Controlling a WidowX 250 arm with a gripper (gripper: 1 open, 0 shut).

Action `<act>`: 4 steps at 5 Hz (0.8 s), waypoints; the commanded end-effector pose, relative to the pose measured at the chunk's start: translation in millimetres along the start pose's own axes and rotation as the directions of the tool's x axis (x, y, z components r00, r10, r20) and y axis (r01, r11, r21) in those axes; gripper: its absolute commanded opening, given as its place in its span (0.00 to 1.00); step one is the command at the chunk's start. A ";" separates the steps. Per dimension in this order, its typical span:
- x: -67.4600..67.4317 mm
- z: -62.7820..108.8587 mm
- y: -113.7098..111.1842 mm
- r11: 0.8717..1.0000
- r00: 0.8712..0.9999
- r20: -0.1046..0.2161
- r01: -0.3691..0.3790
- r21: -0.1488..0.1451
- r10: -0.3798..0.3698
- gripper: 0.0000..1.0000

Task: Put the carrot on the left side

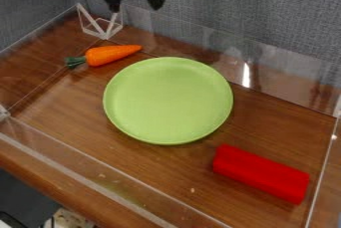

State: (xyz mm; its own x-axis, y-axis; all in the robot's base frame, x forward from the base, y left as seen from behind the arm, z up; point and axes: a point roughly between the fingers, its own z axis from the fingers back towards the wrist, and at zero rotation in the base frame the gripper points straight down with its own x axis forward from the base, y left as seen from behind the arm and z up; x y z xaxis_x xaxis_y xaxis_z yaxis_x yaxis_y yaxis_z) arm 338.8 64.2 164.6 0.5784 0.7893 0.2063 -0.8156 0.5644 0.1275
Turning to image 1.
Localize red rectangular block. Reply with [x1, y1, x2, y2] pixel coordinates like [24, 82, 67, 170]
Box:
[212, 144, 309, 204]

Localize orange toy carrot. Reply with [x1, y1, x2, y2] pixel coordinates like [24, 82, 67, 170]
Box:
[65, 45, 143, 69]

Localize clear acrylic corner bracket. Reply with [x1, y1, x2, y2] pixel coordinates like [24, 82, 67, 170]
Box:
[76, 3, 124, 40]

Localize light green round plate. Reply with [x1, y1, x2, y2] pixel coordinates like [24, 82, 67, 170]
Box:
[103, 57, 233, 145]

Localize clear acrylic enclosure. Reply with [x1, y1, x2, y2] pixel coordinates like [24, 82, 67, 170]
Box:
[0, 11, 341, 228]

